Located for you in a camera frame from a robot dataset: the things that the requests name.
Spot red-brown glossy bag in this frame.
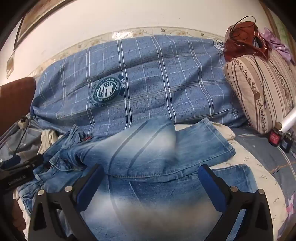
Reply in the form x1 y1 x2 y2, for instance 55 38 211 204
223 21 270 63

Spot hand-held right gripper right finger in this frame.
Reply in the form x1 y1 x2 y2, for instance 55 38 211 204
198 164 274 241

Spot white plastic roll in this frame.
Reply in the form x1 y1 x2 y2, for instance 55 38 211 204
276 109 296 134

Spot brown headboard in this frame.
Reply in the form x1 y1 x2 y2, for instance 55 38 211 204
0 76 37 138

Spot black charger cable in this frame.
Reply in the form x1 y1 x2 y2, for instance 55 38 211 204
13 119 34 159

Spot blue plaid duvet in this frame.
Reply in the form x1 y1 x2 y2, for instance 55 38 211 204
31 35 248 137

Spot cream floral blanket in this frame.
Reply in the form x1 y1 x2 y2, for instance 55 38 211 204
13 119 290 241

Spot grey-blue printed cloth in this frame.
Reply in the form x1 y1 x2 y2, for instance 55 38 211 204
0 116 45 164

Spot framed wall picture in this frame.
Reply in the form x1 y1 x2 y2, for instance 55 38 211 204
13 0 77 50

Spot white charger plug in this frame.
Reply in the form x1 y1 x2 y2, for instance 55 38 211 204
18 117 30 129

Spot small dark blue box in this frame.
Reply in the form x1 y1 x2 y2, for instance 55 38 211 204
280 133 295 153

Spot blue bed sheet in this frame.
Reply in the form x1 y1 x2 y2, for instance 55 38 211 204
231 126 296 234

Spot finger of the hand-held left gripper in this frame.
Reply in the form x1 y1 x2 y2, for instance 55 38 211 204
20 153 45 171
0 155 21 171

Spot beige striped pillow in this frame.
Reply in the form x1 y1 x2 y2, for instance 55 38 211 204
223 50 296 135

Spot purple cloth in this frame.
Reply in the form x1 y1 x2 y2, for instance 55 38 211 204
258 27 296 65

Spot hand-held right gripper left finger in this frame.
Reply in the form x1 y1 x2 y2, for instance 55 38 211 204
28 163 104 241

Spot light blue denim pants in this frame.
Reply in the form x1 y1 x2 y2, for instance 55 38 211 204
16 116 258 241

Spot small red box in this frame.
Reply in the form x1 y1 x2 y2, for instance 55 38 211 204
268 127 282 147

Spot person's left forearm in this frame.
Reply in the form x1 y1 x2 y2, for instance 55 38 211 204
0 191 26 234

